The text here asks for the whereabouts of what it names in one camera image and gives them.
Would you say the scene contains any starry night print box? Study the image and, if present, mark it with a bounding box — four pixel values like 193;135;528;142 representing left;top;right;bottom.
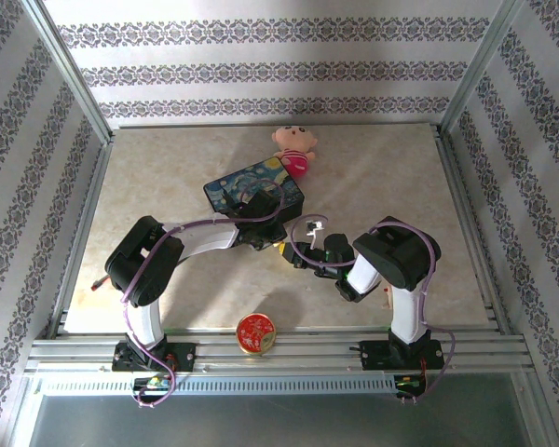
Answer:
203;156;306;225

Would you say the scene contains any round red gold tin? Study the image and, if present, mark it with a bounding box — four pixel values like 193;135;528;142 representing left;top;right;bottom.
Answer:
236;312;278;358

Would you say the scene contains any pink plush doll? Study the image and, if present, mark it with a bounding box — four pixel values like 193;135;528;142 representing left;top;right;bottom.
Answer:
271;125;319;181

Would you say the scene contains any grey metal panel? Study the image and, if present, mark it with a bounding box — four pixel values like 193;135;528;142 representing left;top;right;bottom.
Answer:
25;393;535;447

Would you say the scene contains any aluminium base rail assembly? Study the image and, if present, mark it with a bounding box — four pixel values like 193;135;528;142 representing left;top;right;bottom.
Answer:
25;327;535;376

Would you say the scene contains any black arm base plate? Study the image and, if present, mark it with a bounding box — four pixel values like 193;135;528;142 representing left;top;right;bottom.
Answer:
351;338;444;373
111;341;198;373

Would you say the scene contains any aluminium side rail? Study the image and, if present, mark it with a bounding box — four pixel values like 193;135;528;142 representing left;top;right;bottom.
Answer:
46;132;117;339
433;124;513;337

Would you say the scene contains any slotted grey cable duct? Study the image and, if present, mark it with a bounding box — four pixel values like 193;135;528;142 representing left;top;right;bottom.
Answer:
32;374;429;397

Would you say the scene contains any small wired circuit board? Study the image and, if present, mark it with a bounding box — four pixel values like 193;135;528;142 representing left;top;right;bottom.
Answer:
133;375;173;391
394;373;428;392

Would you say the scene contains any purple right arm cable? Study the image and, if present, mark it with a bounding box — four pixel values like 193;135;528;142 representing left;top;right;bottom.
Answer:
291;214;458;404

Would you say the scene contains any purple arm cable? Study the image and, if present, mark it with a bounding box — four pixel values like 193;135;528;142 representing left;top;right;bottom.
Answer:
120;179;286;411
291;214;458;404

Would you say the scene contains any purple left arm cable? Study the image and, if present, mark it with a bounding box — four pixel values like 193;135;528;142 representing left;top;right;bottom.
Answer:
120;179;286;411

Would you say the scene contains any aluminium frame post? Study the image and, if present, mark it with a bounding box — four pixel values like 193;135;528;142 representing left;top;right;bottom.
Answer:
438;0;527;137
20;0;115;146

